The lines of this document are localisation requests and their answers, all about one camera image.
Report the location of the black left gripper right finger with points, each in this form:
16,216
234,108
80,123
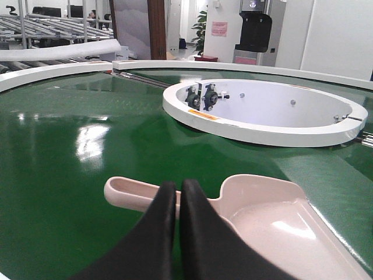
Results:
210,249

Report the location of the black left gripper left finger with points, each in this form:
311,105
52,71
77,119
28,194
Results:
146,251

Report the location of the pink plastic dustpan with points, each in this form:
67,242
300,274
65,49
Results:
275,218

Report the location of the chrome conveyor rollers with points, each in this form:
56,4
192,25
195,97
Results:
137,78

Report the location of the white outer conveyor rim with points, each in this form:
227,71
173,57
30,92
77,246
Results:
22,77

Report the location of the metal roller conveyor rack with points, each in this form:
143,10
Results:
31,23

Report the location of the orange warning sticker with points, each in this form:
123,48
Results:
204,115

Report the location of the left black bearing block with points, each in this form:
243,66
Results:
193,99

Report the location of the black bearing block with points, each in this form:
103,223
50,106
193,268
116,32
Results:
211,97
193,99

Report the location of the right black bearing block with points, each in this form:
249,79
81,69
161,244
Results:
211,97

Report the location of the red box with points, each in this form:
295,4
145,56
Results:
205,58

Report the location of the green potted plant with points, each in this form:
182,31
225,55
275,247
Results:
200,29

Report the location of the white foam roll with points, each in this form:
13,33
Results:
62,52

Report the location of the black water dispenser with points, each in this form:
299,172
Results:
260,32

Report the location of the brown wooden pillar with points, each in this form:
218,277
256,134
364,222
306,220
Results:
157,29

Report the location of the pink wall notice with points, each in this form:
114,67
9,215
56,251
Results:
219,29

